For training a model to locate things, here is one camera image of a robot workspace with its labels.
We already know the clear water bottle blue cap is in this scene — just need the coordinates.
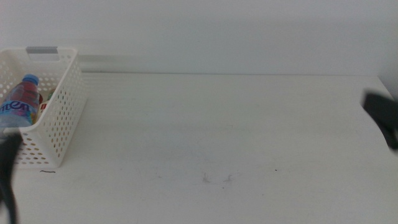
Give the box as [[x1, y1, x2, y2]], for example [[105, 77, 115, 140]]
[[0, 73, 42, 129]]

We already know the yellow tea bottle green label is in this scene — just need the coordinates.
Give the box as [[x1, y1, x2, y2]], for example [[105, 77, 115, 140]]
[[36, 88, 57, 124]]

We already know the white perforated plastic basket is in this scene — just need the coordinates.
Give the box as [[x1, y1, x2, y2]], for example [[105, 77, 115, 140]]
[[0, 46, 88, 169]]

